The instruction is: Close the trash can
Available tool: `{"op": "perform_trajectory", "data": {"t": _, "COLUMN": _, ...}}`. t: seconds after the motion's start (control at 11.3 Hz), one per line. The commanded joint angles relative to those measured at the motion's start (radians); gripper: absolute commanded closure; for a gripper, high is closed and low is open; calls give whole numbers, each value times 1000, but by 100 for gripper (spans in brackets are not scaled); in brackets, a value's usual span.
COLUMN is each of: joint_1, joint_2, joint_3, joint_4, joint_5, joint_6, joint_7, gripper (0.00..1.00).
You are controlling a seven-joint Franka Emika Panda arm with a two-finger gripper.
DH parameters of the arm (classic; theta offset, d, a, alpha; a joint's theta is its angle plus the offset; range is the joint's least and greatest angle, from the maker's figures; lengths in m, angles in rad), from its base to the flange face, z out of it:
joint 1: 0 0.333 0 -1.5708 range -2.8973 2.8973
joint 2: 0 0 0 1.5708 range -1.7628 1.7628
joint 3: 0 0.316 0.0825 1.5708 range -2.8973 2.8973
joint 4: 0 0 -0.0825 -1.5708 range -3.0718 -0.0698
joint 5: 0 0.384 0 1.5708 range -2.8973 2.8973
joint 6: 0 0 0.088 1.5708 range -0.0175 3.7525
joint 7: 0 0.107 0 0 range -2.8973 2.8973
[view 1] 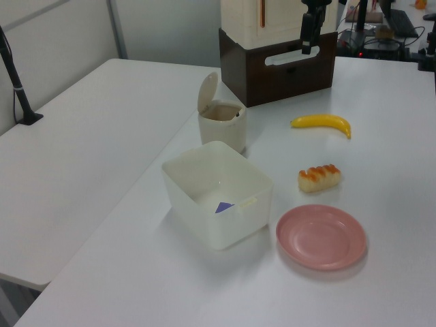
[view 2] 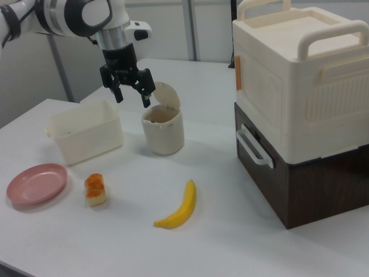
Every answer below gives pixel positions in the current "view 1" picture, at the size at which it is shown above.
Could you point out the black monitor stand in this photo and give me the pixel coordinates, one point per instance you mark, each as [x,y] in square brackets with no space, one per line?
[361,15]

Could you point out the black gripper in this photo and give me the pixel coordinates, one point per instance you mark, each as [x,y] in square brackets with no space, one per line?
[315,5]

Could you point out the black keyboard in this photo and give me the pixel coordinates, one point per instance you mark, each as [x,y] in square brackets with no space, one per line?
[403,22]

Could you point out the black camera stand pole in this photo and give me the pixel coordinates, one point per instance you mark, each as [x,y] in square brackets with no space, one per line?
[32,118]

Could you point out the small cardboard box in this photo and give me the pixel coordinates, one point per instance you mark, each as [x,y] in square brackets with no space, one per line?
[384,31]

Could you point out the dark brown drawer box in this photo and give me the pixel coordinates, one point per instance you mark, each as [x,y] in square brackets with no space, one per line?
[289,85]

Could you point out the beige lidded trash can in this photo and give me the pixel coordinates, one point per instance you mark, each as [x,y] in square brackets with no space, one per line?
[221,136]

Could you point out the white plastic storage box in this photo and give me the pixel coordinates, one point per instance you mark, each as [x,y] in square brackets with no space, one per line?
[190,213]

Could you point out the pink plate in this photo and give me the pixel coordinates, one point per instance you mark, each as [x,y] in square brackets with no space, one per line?
[320,238]

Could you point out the yellow toy banana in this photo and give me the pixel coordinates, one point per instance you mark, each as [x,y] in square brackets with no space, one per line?
[320,121]

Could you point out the black clamp mount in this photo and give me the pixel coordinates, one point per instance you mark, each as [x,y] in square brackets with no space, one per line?
[427,51]

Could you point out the toy bread with orange glaze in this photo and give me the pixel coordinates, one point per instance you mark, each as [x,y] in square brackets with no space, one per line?
[318,180]

